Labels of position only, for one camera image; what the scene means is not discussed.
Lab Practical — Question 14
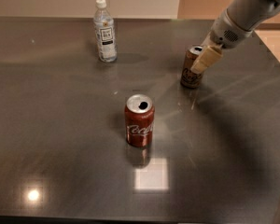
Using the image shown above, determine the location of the red Coca-Cola can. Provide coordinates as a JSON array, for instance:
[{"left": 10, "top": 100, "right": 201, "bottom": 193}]
[{"left": 124, "top": 94, "right": 155, "bottom": 147}]

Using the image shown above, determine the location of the clear plastic water bottle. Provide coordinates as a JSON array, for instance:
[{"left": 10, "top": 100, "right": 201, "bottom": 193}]
[{"left": 93, "top": 0, "right": 118, "bottom": 63}]

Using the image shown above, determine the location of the orange LaCroix can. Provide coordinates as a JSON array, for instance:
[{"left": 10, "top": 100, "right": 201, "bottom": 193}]
[{"left": 180, "top": 46, "right": 203, "bottom": 89}]

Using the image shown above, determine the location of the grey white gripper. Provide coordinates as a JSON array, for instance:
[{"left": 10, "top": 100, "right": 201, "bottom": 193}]
[{"left": 190, "top": 8, "right": 253, "bottom": 74}]

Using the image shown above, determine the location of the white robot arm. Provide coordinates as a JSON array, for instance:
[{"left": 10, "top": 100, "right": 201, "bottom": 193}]
[{"left": 190, "top": 0, "right": 280, "bottom": 74}]

